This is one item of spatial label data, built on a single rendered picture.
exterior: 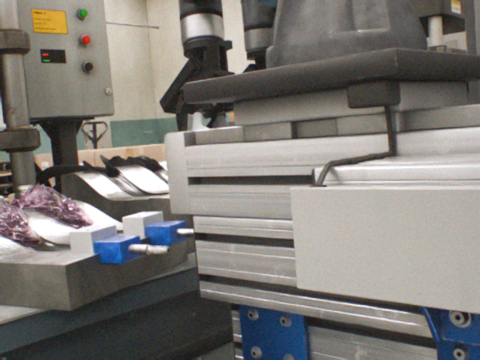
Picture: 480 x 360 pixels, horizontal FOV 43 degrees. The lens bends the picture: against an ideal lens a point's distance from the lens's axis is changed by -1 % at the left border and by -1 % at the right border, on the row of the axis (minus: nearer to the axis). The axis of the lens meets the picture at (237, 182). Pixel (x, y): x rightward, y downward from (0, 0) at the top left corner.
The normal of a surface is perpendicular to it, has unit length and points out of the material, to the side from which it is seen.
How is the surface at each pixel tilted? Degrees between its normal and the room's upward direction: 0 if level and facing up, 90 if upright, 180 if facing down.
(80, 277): 90
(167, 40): 90
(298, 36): 72
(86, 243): 90
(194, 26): 79
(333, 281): 90
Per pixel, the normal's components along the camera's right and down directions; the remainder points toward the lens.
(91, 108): 0.71, 0.00
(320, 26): -0.45, -0.19
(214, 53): -0.71, -0.02
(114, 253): -0.45, 0.11
